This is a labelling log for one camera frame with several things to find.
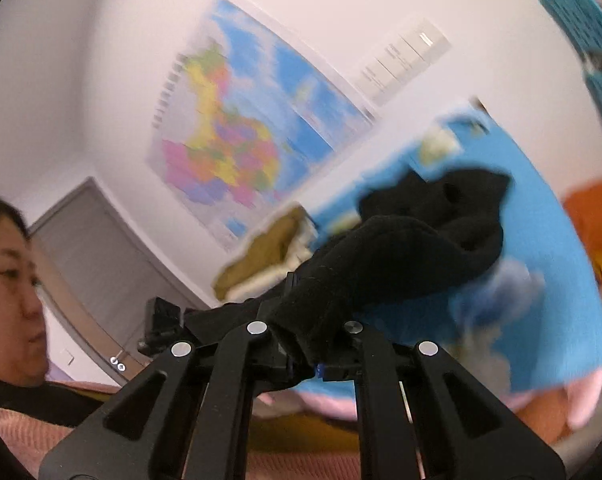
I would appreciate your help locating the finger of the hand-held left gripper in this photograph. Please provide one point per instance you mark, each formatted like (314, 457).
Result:
(216, 321)

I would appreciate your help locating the tan garment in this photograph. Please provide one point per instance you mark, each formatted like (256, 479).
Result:
(261, 255)

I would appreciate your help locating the yellow cloth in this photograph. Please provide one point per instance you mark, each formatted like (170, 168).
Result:
(301, 435)

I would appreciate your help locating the person's pink sweater torso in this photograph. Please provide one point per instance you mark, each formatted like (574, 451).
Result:
(21, 435)

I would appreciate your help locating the black coat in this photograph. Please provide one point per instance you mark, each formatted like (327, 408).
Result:
(406, 240)

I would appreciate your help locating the white wall socket panel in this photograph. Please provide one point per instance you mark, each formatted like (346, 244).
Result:
(403, 60)

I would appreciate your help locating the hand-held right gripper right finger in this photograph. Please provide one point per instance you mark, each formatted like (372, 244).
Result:
(381, 395)

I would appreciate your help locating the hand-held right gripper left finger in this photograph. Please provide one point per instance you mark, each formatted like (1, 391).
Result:
(231, 385)

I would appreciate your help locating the person's head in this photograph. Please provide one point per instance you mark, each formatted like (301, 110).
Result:
(8, 290)

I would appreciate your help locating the colourful wall map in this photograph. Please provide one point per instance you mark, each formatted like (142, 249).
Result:
(251, 130)

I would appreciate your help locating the cream pillow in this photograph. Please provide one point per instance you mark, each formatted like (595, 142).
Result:
(438, 146)

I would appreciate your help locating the blue printed blanket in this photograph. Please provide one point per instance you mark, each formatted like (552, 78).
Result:
(546, 270)

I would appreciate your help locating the orange cloth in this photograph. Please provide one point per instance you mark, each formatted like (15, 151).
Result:
(593, 225)

